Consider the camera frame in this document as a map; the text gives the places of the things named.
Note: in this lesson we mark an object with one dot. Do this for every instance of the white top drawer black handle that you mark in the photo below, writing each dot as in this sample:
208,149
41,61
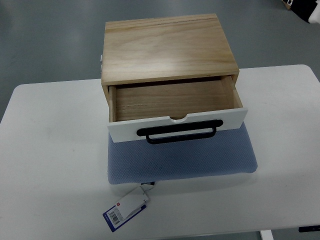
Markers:
177,109

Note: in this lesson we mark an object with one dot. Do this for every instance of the robot arm with metal wrist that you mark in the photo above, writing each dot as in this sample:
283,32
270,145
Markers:
307,10

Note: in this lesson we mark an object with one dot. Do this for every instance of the wooden drawer cabinet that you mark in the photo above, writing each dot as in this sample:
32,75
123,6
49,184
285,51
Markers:
165,49

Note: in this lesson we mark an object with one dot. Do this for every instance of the blue mesh cushion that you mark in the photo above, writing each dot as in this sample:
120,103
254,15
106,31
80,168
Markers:
228,152

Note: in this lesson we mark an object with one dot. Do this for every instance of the white hinge on cabinet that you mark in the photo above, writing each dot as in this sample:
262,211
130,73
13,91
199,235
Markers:
101,62

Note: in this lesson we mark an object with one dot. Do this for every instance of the white blue price tag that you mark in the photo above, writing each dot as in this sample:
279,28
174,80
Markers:
126,208

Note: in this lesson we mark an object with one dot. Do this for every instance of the white table leg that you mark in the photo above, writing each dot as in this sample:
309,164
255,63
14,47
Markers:
266,235

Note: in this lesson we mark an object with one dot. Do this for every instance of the cardboard box corner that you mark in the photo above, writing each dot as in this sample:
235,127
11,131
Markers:
287,4

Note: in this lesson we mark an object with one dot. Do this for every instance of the black table control panel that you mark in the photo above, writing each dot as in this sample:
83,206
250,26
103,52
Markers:
306,229

